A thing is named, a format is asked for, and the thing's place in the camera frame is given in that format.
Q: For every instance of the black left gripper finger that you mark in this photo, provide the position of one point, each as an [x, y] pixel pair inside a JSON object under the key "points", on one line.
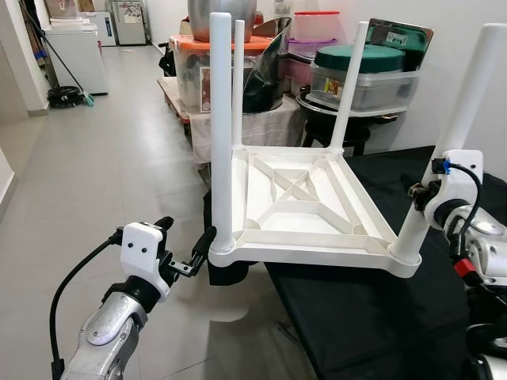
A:
{"points": [[204, 247], [164, 223]]}

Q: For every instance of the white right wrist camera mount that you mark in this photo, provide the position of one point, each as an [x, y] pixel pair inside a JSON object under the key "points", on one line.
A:
{"points": [[459, 162]]}

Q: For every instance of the bench with white lace cloth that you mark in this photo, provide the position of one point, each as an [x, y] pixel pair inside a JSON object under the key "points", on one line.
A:
{"points": [[269, 131]]}

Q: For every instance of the white box with pink lid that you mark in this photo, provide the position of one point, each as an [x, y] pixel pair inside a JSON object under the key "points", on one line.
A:
{"points": [[317, 32]]}

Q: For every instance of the black floor mop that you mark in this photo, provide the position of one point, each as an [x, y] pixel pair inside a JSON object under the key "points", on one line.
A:
{"points": [[65, 96]]}

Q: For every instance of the black plastic bag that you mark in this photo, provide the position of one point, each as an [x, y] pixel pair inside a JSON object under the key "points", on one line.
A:
{"points": [[265, 75]]}

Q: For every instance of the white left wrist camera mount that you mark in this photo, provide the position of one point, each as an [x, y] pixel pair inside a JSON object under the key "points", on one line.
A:
{"points": [[142, 253]]}

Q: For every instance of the black round wok stand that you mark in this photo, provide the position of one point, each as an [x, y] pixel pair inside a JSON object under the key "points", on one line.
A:
{"points": [[317, 127]]}

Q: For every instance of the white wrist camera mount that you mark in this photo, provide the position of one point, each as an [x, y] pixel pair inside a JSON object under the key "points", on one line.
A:
{"points": [[142, 253], [459, 162]]}

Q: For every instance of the steel pot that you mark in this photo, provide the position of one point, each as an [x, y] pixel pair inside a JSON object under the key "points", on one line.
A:
{"points": [[238, 12]]}

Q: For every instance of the green pot with lid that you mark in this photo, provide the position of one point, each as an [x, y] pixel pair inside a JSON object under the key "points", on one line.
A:
{"points": [[380, 57]]}

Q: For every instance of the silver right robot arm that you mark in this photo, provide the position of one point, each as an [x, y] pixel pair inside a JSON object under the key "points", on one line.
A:
{"points": [[483, 253]]}

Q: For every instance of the grey refrigerator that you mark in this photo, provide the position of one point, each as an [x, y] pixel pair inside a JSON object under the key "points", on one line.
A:
{"points": [[128, 22]]}

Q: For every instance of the white plastic table top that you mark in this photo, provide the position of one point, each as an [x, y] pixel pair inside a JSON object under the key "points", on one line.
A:
{"points": [[301, 229]]}

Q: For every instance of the dark framed picture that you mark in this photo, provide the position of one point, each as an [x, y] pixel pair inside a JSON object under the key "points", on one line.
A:
{"points": [[408, 36]]}

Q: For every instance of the black table cloth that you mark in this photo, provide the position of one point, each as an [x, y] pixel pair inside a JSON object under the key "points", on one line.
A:
{"points": [[380, 317]]}

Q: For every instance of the clear plastic container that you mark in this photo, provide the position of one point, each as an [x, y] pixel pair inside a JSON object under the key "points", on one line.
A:
{"points": [[380, 89]]}

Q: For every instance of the white cabinet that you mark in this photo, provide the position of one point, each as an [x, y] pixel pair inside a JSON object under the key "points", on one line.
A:
{"points": [[79, 55]]}

